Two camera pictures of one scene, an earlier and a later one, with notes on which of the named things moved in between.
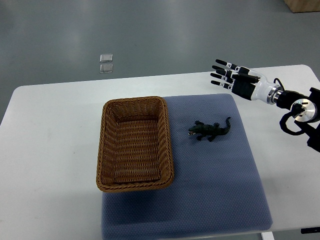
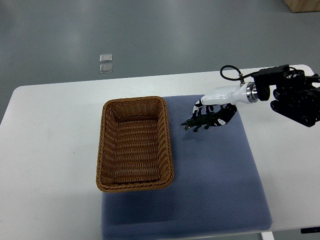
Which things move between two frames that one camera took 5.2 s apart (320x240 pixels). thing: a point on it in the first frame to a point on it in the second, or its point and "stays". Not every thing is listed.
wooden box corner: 302,6 stays
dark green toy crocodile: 200,129 to 205,120
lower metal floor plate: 106,68 stays
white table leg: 267,235 stays
